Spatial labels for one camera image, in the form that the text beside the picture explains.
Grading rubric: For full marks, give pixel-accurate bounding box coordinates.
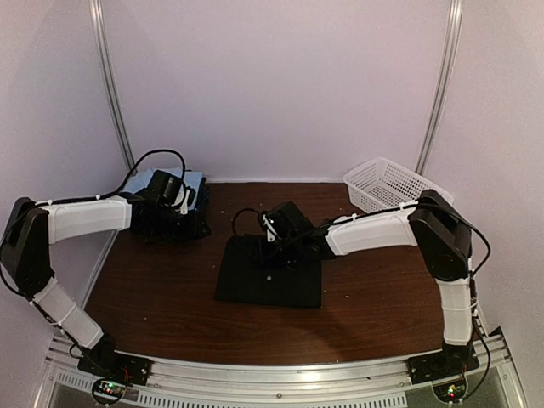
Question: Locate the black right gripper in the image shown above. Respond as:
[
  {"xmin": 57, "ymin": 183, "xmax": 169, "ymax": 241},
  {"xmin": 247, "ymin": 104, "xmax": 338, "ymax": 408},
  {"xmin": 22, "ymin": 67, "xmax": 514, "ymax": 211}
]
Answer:
[{"xmin": 249, "ymin": 235, "xmax": 303, "ymax": 268}]

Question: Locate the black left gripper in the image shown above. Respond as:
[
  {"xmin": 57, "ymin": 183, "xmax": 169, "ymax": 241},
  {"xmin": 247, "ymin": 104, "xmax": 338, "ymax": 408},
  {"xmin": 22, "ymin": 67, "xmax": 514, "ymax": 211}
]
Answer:
[{"xmin": 150, "ymin": 206, "xmax": 211, "ymax": 244}]

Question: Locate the black long sleeve shirt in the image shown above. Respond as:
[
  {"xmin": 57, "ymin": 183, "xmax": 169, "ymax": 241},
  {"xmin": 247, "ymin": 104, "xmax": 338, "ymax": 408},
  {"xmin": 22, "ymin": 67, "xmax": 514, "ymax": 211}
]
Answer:
[{"xmin": 214, "ymin": 235, "xmax": 322, "ymax": 309}]

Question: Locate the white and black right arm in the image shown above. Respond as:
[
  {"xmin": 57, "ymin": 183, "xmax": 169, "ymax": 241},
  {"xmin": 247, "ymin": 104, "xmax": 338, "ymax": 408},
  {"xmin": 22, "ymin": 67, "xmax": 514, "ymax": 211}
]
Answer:
[{"xmin": 260, "ymin": 190, "xmax": 473, "ymax": 376}]

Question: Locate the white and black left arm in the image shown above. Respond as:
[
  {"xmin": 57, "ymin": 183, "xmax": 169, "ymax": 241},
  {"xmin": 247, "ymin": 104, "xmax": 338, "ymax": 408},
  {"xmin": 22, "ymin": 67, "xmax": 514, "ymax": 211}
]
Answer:
[{"xmin": 1, "ymin": 169, "xmax": 210, "ymax": 377}]

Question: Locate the light blue folded shirt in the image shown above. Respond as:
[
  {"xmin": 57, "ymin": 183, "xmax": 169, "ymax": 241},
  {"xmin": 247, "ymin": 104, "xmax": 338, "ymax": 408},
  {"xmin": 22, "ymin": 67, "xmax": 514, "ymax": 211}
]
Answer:
[{"xmin": 122, "ymin": 167, "xmax": 205, "ymax": 210}]

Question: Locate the white plastic mesh basket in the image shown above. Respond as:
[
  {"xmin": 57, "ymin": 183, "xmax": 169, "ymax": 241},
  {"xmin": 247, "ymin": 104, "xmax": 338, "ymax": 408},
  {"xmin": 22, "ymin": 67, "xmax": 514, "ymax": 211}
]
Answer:
[{"xmin": 343, "ymin": 157, "xmax": 455, "ymax": 213}]

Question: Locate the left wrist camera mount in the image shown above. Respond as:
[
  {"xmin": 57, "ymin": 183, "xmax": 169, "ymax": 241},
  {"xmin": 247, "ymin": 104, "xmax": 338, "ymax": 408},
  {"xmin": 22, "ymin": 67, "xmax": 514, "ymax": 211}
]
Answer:
[{"xmin": 175, "ymin": 187, "xmax": 196, "ymax": 215}]

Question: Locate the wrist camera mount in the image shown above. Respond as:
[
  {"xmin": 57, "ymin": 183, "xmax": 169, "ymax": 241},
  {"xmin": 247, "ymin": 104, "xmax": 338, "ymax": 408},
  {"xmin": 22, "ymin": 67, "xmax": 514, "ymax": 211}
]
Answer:
[
  {"xmin": 175, "ymin": 187, "xmax": 196, "ymax": 215},
  {"xmin": 260, "ymin": 215, "xmax": 279, "ymax": 242}
]

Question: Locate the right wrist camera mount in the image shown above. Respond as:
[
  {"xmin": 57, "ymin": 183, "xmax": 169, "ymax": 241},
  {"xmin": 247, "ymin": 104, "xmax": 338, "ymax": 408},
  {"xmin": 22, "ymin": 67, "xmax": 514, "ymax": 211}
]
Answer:
[{"xmin": 260, "ymin": 215, "xmax": 279, "ymax": 242}]

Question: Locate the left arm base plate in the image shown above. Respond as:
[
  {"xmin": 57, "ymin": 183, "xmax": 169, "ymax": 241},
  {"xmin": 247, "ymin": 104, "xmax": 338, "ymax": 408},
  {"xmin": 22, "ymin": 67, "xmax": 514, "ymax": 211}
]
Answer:
[{"xmin": 77, "ymin": 353, "xmax": 151, "ymax": 405}]

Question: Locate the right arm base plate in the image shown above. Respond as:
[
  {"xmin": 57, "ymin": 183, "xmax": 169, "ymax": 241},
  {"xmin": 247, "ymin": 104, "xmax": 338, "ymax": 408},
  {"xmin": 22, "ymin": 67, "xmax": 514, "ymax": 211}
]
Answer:
[{"xmin": 407, "ymin": 351, "xmax": 479, "ymax": 404}]

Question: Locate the left aluminium corner post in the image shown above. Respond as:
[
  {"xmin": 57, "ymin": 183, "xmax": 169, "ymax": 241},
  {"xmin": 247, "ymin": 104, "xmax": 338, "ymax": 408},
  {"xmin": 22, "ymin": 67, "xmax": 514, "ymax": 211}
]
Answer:
[{"xmin": 88, "ymin": 0, "xmax": 135, "ymax": 169}]

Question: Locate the aluminium corner post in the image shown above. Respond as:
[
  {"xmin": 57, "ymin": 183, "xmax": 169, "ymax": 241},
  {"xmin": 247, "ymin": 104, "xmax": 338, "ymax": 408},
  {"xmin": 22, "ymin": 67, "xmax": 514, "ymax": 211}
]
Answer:
[
  {"xmin": 88, "ymin": 0, "xmax": 135, "ymax": 169},
  {"xmin": 416, "ymin": 0, "xmax": 463, "ymax": 175}
]

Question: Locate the aluminium front rail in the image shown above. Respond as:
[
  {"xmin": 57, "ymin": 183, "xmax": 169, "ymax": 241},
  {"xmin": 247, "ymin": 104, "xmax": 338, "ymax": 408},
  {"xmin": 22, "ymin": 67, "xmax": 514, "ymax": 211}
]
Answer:
[{"xmin": 31, "ymin": 335, "xmax": 529, "ymax": 407}]

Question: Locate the right aluminium corner post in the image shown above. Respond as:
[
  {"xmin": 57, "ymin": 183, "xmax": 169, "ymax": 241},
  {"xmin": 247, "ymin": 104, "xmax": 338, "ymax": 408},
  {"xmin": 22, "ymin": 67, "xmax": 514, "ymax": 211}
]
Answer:
[{"xmin": 416, "ymin": 0, "xmax": 463, "ymax": 175}]

